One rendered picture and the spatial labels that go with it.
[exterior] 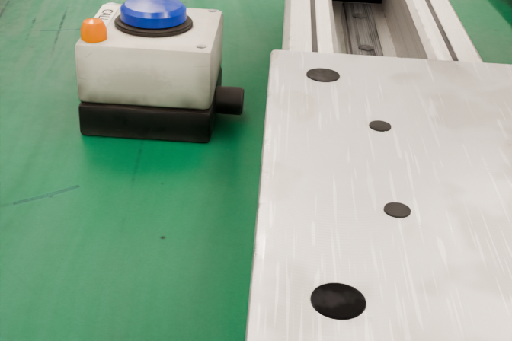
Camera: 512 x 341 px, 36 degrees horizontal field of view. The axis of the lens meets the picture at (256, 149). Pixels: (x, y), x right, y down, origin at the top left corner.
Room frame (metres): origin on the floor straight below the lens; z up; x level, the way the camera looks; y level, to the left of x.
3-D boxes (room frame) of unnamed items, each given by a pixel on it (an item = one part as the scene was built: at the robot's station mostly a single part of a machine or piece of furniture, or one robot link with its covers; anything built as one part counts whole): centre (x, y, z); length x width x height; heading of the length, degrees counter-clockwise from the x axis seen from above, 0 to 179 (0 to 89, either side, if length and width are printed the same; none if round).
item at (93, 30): (0.43, 0.10, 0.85); 0.01 x 0.01 x 0.01
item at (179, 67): (0.46, 0.06, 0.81); 0.10 x 0.08 x 0.06; 89
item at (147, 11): (0.46, 0.07, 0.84); 0.04 x 0.04 x 0.02
